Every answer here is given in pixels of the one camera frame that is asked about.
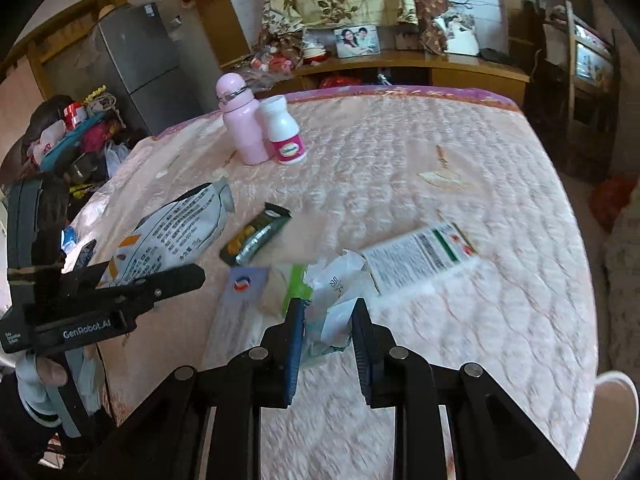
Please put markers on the clutter pile on cabinet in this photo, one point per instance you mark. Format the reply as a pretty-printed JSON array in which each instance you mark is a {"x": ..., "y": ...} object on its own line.
[{"x": 280, "y": 57}]

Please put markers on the wooden cabinet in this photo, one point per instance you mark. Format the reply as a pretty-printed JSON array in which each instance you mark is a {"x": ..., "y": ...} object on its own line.
[{"x": 475, "y": 72}]

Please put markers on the green and white milk carton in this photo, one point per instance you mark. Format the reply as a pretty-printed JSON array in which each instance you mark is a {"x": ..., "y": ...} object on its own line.
[{"x": 420, "y": 255}]

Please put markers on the framed couple photo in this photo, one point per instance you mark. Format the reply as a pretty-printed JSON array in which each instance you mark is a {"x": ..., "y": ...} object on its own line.
[{"x": 357, "y": 41}]

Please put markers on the dark flat object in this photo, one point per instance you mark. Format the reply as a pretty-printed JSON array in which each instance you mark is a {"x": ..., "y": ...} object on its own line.
[{"x": 85, "y": 256}]

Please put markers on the white printed snack bag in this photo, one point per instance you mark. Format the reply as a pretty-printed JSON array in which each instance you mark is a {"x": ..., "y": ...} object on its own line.
[{"x": 175, "y": 225}]

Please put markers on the white pill bottle pink label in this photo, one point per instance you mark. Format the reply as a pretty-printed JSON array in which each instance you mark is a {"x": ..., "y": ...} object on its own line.
[{"x": 282, "y": 130}]

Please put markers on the wooden chair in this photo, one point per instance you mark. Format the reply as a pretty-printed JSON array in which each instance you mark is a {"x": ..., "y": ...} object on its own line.
[{"x": 590, "y": 60}]

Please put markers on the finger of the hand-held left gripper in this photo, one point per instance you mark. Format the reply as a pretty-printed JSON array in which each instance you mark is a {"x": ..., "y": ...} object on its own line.
[{"x": 160, "y": 282}]

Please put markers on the white paper wrapper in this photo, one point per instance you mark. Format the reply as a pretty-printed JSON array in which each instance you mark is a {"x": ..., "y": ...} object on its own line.
[{"x": 332, "y": 305}]

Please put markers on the dark green snack packet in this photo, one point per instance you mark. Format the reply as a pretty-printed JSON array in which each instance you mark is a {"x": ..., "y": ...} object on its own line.
[{"x": 255, "y": 235}]

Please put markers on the green and white small packet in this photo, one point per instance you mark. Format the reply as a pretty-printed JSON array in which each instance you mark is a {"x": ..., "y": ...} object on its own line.
[{"x": 285, "y": 285}]

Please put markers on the wedding photo print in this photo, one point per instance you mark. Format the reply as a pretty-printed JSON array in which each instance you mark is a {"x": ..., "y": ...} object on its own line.
[{"x": 462, "y": 35}]

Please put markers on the pile of colourful bags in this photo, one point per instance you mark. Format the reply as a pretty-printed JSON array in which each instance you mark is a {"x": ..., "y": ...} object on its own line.
[{"x": 70, "y": 130}]

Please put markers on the white plastic bag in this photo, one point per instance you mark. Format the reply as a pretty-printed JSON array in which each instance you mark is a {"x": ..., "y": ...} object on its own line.
[{"x": 116, "y": 160}]

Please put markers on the red plastic bag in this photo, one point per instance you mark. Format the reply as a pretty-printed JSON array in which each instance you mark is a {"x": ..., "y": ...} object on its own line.
[{"x": 612, "y": 200}]

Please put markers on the person's left hand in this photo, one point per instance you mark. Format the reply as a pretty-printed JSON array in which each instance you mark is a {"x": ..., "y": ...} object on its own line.
[{"x": 47, "y": 374}]

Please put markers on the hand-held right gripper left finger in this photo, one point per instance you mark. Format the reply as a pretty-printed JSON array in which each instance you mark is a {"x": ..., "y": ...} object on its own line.
[{"x": 295, "y": 355}]

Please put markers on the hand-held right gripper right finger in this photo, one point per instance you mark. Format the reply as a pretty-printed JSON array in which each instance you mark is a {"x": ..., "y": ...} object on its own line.
[{"x": 365, "y": 360}]

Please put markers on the grey refrigerator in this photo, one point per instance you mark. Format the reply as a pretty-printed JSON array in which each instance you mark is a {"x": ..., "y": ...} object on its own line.
[{"x": 140, "y": 60}]

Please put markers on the pink insulated bottle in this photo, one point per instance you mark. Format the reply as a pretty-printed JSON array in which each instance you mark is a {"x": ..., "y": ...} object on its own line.
[{"x": 245, "y": 125}]

